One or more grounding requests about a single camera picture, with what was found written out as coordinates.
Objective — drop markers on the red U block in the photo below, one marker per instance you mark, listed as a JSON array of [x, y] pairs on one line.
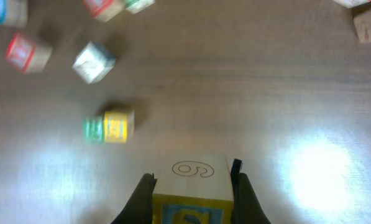
[[104, 10]]

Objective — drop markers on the plain wooden block centre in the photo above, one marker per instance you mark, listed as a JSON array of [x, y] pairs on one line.
[[93, 63]]

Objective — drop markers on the red Y block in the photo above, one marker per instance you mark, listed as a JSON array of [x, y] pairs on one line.
[[28, 54]]

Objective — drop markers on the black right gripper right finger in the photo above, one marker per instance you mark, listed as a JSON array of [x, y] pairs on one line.
[[247, 209]]

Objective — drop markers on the green R block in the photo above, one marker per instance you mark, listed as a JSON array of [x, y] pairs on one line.
[[93, 129]]

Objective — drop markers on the blue 5 block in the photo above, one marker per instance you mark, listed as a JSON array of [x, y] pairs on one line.
[[13, 13]]

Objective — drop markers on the yellow S block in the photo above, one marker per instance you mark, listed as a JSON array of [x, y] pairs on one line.
[[193, 189], [118, 125]]

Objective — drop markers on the red 3 block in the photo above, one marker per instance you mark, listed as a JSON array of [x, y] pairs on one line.
[[351, 3]]

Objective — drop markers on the green Z block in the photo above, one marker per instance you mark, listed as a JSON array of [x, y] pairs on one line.
[[135, 6]]

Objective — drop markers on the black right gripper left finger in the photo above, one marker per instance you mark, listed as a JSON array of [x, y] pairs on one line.
[[139, 207]]

